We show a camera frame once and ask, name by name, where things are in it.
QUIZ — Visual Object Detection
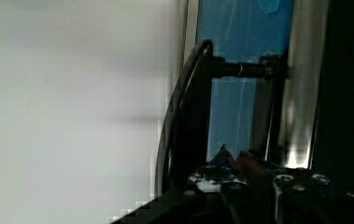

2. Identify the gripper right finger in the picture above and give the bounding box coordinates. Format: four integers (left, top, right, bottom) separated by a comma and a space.
236, 151, 274, 193

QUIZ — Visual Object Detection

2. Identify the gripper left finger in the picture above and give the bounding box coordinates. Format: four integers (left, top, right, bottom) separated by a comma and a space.
187, 144, 247, 192

